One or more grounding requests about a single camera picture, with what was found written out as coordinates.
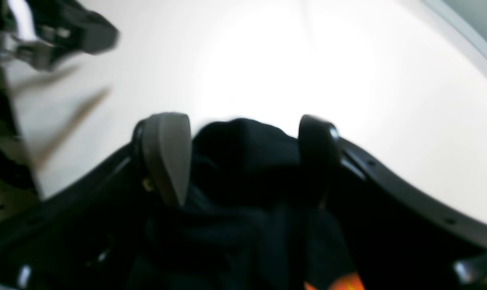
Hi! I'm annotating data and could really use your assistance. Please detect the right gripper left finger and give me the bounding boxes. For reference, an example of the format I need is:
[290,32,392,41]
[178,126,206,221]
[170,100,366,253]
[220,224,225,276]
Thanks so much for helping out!
[0,112,192,290]

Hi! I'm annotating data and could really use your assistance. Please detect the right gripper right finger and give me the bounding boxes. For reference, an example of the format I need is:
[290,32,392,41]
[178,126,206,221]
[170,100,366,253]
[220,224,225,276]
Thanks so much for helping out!
[297,114,487,290]

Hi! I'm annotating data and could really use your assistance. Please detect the black T-shirt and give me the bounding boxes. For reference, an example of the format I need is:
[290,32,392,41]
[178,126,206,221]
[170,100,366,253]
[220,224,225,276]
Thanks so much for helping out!
[126,119,364,290]

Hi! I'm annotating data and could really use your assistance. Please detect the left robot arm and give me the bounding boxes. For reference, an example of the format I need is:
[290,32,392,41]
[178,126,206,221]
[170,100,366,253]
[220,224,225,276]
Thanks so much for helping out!
[0,0,119,71]

